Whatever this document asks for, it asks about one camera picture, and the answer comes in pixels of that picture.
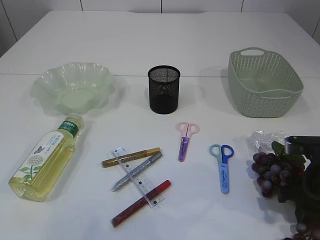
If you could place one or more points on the blue scissors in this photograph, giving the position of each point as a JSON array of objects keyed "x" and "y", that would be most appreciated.
[{"x": 222, "y": 153}]

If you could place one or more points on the black mesh pen holder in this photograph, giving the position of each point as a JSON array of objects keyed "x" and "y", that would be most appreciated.
[{"x": 163, "y": 85}]

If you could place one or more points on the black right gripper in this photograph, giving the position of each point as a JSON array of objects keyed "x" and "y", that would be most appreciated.
[{"x": 306, "y": 193}]

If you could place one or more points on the red glitter pen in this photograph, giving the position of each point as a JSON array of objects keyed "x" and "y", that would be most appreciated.
[{"x": 140, "y": 203}]

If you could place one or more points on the clear plastic sheet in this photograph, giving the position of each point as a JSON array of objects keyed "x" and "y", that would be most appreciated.
[{"x": 261, "y": 141}]

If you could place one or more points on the clear plastic ruler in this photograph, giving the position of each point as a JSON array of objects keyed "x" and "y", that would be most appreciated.
[{"x": 141, "y": 182}]

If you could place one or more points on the green wavy glass plate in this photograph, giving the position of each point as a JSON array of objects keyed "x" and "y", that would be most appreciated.
[{"x": 75, "y": 87}]

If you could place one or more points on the silver glitter pen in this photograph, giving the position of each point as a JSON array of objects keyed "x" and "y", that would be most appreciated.
[{"x": 136, "y": 171}]

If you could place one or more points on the yellow tea bottle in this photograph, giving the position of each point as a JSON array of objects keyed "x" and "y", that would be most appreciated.
[{"x": 37, "y": 175}]

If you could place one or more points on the pink purple scissors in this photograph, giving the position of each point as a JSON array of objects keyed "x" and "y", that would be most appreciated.
[{"x": 187, "y": 130}]

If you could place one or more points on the green plastic woven basket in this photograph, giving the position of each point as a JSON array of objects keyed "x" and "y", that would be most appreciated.
[{"x": 263, "y": 85}]

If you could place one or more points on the purple artificial grape bunch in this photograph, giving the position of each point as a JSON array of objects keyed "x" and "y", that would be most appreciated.
[{"x": 280, "y": 169}]

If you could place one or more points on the gold glitter pen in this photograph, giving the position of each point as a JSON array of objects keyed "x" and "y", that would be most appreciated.
[{"x": 130, "y": 157}]

